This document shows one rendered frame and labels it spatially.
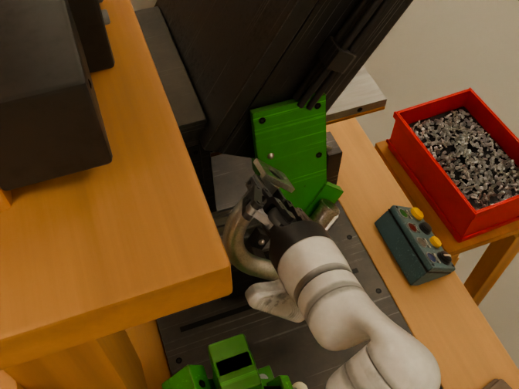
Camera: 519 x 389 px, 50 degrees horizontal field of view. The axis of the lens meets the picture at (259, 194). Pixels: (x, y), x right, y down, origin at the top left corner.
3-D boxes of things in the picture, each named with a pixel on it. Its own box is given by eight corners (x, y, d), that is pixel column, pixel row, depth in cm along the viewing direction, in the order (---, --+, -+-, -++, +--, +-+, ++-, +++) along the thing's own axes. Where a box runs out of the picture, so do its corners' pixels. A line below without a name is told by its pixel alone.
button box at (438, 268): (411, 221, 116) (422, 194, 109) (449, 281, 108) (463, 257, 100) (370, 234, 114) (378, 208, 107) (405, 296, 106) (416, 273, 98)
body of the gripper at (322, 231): (354, 253, 64) (320, 206, 71) (306, 229, 59) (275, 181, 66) (313, 297, 66) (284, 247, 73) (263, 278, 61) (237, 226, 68)
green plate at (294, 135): (308, 176, 100) (303, 71, 86) (327, 203, 93) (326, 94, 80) (248, 193, 97) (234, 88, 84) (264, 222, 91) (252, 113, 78)
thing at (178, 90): (181, 133, 126) (160, 4, 99) (222, 239, 109) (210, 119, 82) (102, 154, 122) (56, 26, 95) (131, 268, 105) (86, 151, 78)
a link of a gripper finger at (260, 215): (283, 224, 64) (285, 218, 66) (252, 200, 64) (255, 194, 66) (271, 238, 65) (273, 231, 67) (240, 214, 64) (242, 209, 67)
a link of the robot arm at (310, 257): (239, 295, 63) (257, 337, 58) (302, 224, 60) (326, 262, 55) (293, 314, 68) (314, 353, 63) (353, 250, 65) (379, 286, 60)
